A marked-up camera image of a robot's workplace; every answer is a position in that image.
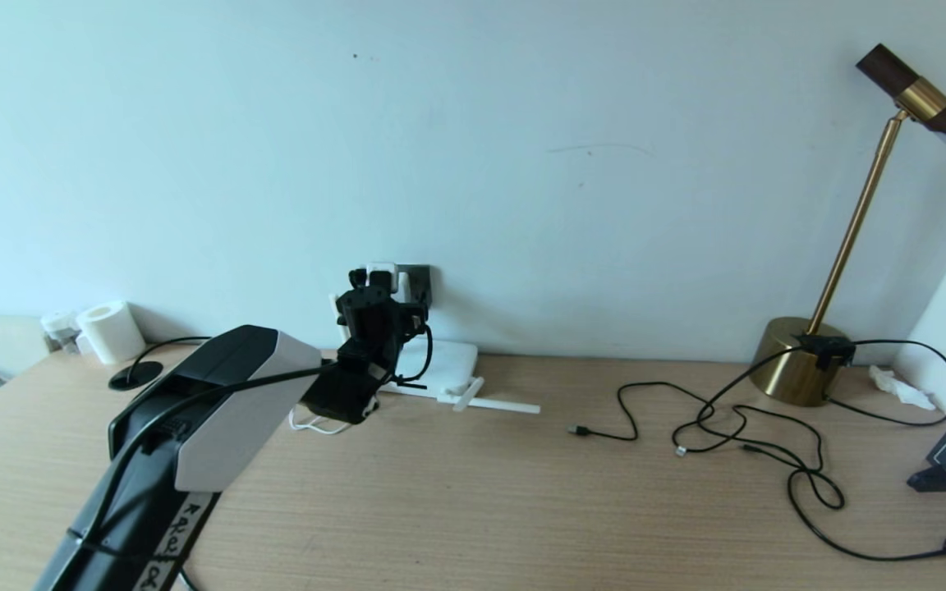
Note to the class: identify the grey wall socket plate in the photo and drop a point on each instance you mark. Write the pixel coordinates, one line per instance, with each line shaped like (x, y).
(421, 283)

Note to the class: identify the crumpled white tissue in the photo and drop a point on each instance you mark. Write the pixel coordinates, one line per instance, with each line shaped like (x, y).
(900, 387)

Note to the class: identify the brass desk lamp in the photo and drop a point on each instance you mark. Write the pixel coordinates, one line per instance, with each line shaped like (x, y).
(785, 369)

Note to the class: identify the small jar with white lid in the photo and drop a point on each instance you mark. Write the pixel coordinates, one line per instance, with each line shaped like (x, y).
(61, 328)

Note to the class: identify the white router with antennas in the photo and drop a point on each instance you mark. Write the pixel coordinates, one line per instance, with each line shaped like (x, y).
(448, 361)

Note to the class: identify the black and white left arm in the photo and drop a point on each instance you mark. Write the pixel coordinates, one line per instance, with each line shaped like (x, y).
(243, 427)

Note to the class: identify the white power adapter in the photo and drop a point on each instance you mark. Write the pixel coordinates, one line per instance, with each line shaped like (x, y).
(381, 267)

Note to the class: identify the white toilet paper roll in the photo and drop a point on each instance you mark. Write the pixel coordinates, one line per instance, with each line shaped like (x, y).
(112, 332)

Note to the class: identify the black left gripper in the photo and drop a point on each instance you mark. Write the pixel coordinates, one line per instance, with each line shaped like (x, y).
(378, 318)

